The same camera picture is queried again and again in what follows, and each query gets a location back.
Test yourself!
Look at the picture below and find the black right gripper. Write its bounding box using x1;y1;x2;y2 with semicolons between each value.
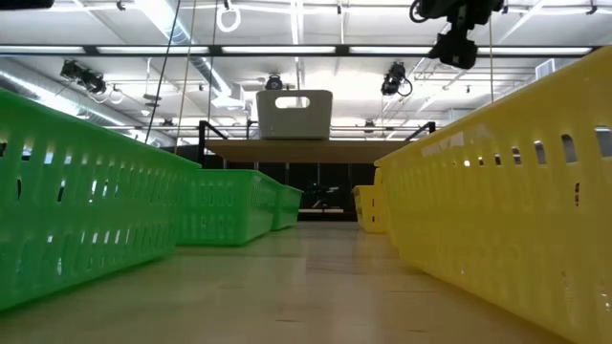
423;0;506;32

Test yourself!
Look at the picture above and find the white plastic handle bin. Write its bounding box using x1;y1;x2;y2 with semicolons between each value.
255;89;334;141

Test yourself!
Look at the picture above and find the yellow slotted plastic basket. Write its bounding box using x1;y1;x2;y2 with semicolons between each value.
374;45;612;344
351;183;389;235

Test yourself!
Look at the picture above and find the green slotted plastic basket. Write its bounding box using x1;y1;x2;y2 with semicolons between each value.
174;167;284;247
271;183;304;232
0;87;202;312

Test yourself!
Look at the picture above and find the wooden shelf with black legs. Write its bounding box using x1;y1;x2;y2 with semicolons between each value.
197;119;437;166

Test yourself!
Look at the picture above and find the white ceiling vent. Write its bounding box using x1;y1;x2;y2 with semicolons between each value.
535;57;570;81

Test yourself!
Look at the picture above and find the black overhead light beam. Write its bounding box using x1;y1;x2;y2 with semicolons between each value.
0;44;612;58

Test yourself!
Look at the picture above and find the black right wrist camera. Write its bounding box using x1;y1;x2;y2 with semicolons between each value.
426;30;480;71

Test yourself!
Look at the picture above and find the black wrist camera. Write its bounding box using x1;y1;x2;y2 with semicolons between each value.
0;0;55;11
426;30;480;71

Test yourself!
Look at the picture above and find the thin yellow hanging rope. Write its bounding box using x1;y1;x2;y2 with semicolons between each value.
487;13;495;104
172;0;198;155

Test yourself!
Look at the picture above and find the black ceiling device with cable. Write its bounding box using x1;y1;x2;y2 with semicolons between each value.
380;60;414;97

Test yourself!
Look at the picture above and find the white cable loop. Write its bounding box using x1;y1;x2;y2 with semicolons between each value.
215;3;242;34

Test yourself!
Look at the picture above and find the long black hanging cable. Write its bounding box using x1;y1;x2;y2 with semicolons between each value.
142;0;184;144

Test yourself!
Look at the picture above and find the black ceiling-hung camera rig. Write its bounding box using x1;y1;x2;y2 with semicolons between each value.
59;59;108;96

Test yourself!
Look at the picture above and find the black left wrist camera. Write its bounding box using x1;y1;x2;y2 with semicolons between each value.
0;0;55;11

